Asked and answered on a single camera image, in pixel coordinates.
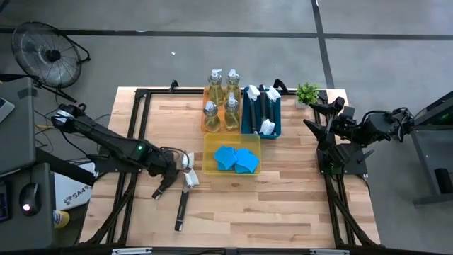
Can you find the black computer mouse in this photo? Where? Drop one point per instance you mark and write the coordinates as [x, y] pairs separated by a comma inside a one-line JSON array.
[[30, 198]]

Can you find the clear yellow soap pump bottle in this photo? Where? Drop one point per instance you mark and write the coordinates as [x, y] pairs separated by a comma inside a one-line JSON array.
[[231, 117], [215, 90], [232, 86], [211, 118]]

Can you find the yellow roll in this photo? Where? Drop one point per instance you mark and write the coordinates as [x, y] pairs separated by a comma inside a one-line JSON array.
[[62, 219]]

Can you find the black desk beam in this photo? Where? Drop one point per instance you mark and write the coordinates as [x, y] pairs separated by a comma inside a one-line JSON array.
[[63, 166]]

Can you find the grey equipment cart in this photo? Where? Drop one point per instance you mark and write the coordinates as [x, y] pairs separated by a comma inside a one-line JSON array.
[[431, 152]]

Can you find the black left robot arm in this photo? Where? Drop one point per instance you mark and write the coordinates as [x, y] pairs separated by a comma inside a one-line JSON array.
[[106, 140]]

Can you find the green plant in white pot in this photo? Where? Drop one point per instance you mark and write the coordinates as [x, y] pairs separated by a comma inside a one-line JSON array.
[[307, 93]]

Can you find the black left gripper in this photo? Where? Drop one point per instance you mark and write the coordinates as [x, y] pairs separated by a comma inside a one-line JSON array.
[[164, 164]]

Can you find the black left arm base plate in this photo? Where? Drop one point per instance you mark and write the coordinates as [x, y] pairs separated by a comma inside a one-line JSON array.
[[106, 166]]

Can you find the orange translucent plastic tray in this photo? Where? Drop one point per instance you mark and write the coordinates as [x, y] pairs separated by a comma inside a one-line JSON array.
[[222, 102]]

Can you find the black box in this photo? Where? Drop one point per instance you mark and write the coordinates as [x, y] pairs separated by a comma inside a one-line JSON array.
[[444, 180]]

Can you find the black aluminium rig frame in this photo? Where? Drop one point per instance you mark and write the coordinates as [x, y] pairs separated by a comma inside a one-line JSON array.
[[141, 106]]

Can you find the silver metal bracket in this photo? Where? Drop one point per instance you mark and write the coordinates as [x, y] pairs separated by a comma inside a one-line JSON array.
[[131, 251], [329, 252]]

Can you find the yellow translucent plastic tray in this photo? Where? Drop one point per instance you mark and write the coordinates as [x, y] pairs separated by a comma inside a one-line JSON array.
[[212, 141]]

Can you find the black computer keyboard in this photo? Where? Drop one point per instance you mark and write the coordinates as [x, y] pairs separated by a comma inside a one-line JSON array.
[[3, 202]]

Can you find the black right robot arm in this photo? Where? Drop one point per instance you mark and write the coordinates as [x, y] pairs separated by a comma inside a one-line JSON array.
[[375, 127]]

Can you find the grey desk surface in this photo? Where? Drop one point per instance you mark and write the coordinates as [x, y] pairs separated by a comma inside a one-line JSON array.
[[17, 141]]

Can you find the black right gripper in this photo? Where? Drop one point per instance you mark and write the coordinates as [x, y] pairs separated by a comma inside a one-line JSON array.
[[345, 125]]

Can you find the white grey desk device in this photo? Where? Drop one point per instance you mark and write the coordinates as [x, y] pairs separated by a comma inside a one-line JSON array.
[[5, 110]]

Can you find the black floor fan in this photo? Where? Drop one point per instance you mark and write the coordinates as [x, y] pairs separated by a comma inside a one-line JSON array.
[[53, 55]]

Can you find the white cardboard box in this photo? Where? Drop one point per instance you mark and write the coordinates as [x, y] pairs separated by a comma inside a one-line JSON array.
[[74, 191]]

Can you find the black operator desk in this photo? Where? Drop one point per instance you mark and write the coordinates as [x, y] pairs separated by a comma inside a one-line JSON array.
[[39, 233]]

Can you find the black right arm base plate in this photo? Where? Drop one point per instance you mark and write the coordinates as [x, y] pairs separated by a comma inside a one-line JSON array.
[[357, 168]]

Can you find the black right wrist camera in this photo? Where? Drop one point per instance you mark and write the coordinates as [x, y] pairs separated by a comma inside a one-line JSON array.
[[348, 111]]

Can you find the teal plastic tray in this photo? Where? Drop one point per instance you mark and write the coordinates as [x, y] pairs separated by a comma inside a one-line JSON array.
[[247, 124]]

